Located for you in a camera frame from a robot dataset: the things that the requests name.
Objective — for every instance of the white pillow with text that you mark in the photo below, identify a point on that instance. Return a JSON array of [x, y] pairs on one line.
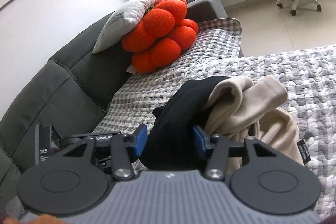
[[121, 22]]

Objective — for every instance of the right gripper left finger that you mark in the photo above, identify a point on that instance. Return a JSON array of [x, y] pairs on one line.
[[114, 151]]

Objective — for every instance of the orange flower-shaped cushion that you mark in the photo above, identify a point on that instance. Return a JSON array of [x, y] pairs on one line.
[[161, 36]]

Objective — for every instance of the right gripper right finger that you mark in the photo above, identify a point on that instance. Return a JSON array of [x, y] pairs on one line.
[[215, 150]]

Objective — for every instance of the dark grey sofa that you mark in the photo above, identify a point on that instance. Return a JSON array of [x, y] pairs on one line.
[[71, 92]]

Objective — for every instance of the grey checkered sofa blanket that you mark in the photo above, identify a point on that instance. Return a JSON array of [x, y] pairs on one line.
[[134, 103]]

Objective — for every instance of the black device box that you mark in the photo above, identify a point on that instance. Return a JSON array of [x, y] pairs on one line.
[[46, 142]]

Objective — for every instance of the grey patterned quilt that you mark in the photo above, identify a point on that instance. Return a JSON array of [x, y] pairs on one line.
[[309, 77]]

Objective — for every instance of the beige and black fleece garment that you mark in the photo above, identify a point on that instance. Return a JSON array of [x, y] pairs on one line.
[[233, 107]]

